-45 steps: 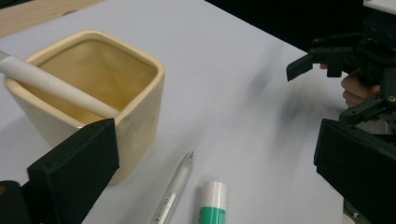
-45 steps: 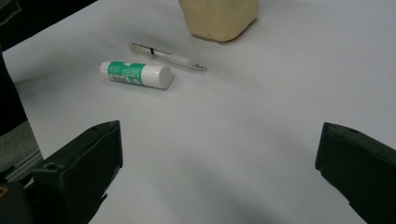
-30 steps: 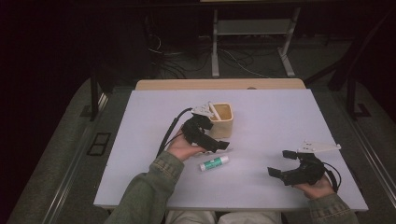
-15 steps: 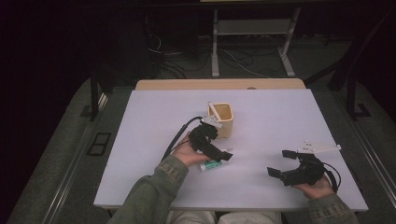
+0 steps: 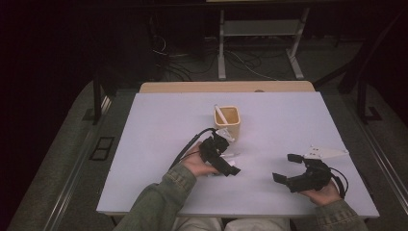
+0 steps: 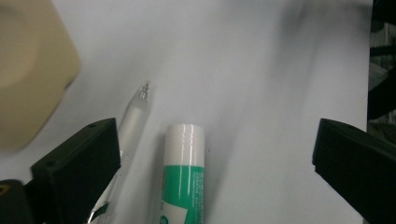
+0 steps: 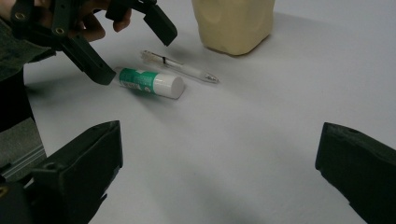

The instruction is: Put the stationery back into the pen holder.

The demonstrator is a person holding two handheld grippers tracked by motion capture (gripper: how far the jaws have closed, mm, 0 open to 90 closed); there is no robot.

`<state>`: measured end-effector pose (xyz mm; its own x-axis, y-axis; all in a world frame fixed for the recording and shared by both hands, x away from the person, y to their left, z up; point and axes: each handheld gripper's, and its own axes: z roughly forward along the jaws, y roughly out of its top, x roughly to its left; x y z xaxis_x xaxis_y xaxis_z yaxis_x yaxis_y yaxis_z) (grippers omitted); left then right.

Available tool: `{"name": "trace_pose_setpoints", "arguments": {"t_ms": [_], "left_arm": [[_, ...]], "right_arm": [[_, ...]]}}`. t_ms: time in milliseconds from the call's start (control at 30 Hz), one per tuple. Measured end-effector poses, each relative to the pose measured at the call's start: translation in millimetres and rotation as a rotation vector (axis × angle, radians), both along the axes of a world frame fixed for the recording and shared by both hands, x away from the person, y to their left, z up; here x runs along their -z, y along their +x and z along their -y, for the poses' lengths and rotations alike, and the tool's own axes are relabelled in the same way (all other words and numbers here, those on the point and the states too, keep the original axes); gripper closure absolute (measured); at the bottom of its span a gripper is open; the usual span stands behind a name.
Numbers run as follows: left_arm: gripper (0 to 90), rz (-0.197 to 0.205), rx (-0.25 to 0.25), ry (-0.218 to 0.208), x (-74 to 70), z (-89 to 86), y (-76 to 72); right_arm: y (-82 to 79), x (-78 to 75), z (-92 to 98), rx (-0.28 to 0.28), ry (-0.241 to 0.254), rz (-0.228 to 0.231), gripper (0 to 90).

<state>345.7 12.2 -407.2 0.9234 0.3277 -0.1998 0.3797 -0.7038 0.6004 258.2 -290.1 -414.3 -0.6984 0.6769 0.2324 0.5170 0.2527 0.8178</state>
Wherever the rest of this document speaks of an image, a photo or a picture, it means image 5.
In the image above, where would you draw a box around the white floor cable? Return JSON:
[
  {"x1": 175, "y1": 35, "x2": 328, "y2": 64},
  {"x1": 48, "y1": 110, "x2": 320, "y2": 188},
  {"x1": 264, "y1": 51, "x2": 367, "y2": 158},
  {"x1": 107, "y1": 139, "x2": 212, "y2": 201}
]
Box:
[{"x1": 228, "y1": 50, "x2": 279, "y2": 82}]

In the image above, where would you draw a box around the person's right hand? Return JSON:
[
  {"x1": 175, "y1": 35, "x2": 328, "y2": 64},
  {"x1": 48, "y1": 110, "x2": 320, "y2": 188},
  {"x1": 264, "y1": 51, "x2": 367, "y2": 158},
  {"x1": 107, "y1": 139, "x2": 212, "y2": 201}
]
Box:
[{"x1": 299, "y1": 180, "x2": 343, "y2": 207}]

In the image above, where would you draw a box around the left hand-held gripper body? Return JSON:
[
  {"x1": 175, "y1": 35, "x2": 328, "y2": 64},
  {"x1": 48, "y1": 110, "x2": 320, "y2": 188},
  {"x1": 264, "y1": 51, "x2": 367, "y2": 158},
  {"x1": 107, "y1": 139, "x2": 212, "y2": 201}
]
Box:
[{"x1": 198, "y1": 128, "x2": 237, "y2": 169}]

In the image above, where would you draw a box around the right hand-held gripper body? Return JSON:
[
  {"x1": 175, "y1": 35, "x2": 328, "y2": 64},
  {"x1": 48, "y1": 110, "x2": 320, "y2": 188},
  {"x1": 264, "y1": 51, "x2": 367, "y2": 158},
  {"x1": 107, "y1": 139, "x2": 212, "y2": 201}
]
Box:
[{"x1": 286, "y1": 145, "x2": 349, "y2": 193}]

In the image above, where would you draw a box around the right hand-held gripper black cable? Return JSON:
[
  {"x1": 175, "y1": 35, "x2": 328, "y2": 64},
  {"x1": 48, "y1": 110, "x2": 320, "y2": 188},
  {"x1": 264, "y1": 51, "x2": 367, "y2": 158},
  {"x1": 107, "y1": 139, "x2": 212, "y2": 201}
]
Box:
[{"x1": 329, "y1": 167, "x2": 349, "y2": 200}]

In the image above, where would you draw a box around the black floor socket frame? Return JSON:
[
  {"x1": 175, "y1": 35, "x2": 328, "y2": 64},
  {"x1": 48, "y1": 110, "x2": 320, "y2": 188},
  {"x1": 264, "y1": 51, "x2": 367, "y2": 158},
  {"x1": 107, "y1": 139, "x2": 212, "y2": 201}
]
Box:
[{"x1": 89, "y1": 136, "x2": 115, "y2": 162}]

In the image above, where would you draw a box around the aluminium floor rail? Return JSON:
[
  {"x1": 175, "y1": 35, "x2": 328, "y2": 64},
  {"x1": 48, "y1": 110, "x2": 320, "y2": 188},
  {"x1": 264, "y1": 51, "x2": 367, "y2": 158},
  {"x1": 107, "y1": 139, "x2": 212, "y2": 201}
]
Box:
[
  {"x1": 345, "y1": 104, "x2": 408, "y2": 208},
  {"x1": 41, "y1": 95, "x2": 114, "y2": 231}
]

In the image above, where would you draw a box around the left hand-held gripper black cable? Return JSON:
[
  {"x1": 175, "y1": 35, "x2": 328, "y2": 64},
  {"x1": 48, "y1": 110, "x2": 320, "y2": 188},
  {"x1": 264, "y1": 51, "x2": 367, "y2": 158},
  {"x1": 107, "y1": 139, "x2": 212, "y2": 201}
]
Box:
[{"x1": 168, "y1": 127, "x2": 218, "y2": 171}]

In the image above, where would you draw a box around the beige square cup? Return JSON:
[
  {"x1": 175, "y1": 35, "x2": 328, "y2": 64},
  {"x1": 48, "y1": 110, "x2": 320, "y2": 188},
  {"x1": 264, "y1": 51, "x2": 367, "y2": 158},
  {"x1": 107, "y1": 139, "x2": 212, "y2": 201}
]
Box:
[{"x1": 213, "y1": 105, "x2": 242, "y2": 141}]

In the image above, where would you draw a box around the person's left leg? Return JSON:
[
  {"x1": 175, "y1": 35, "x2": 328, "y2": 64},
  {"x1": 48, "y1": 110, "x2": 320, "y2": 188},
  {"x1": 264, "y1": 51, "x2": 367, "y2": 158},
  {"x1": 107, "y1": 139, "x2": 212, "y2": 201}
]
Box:
[{"x1": 172, "y1": 217, "x2": 223, "y2": 231}]

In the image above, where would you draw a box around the person's right leg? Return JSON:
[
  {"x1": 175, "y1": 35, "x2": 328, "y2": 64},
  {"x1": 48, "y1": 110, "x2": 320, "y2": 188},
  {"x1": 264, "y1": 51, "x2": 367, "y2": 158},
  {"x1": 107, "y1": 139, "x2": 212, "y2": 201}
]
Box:
[{"x1": 223, "y1": 217, "x2": 292, "y2": 231}]

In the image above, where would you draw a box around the black metal stand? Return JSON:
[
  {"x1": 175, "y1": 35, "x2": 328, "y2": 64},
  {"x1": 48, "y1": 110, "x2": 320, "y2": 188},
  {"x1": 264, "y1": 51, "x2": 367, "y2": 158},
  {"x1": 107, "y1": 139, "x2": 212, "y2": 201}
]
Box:
[
  {"x1": 82, "y1": 70, "x2": 113, "y2": 126},
  {"x1": 312, "y1": 9, "x2": 408, "y2": 125}
]

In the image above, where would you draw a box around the white metal stand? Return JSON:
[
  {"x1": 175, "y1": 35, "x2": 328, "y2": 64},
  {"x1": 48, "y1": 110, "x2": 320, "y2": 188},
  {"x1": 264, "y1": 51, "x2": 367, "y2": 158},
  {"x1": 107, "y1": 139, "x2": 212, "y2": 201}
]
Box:
[{"x1": 217, "y1": 7, "x2": 311, "y2": 81}]

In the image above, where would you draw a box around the hand-held gripper black cable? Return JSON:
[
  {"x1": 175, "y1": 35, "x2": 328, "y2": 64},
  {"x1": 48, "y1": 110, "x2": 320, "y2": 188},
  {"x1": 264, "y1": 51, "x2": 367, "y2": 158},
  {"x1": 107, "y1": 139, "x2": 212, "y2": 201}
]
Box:
[
  {"x1": 168, "y1": 127, "x2": 218, "y2": 171},
  {"x1": 329, "y1": 167, "x2": 349, "y2": 200}
]

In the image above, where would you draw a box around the person's left hand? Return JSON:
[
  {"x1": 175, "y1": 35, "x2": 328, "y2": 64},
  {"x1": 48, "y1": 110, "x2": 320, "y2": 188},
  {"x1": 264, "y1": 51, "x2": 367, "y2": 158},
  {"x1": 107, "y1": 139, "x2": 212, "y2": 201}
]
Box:
[{"x1": 181, "y1": 142, "x2": 219, "y2": 178}]

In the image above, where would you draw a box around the dark floor cable bundle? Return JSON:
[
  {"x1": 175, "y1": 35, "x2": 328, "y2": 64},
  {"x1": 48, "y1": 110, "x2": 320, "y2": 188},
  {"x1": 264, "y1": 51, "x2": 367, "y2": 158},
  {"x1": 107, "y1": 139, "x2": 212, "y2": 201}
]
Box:
[{"x1": 148, "y1": 15, "x2": 219, "y2": 82}]

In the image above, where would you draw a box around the white pen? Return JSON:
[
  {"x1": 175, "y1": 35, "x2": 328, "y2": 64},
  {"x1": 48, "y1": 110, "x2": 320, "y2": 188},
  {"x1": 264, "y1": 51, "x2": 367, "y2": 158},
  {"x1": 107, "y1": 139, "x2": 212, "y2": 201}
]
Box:
[{"x1": 214, "y1": 103, "x2": 230, "y2": 126}]

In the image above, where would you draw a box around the person's leg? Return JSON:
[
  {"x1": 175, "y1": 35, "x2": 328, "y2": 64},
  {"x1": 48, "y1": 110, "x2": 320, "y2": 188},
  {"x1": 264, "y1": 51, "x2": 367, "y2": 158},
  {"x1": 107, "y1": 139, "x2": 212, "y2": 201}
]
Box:
[
  {"x1": 172, "y1": 217, "x2": 223, "y2": 231},
  {"x1": 223, "y1": 217, "x2": 292, "y2": 231}
]

